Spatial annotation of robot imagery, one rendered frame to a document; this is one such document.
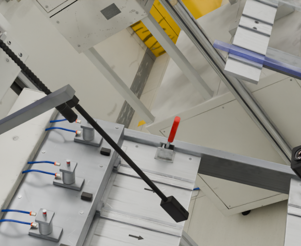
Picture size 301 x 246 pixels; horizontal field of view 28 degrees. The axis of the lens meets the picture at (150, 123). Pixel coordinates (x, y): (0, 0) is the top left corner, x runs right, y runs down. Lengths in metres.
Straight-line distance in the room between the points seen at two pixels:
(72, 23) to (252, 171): 1.05
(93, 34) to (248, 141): 0.68
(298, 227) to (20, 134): 0.53
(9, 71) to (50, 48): 2.46
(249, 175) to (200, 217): 1.55
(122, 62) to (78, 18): 2.08
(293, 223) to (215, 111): 1.06
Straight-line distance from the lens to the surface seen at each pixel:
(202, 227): 2.71
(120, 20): 2.00
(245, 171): 1.21
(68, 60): 3.70
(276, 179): 1.22
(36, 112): 0.84
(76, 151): 1.11
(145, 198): 1.12
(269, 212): 2.53
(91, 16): 2.03
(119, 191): 1.12
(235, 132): 2.20
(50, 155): 1.10
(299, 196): 1.18
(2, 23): 1.16
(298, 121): 2.14
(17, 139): 1.11
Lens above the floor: 1.59
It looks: 25 degrees down
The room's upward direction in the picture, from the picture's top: 42 degrees counter-clockwise
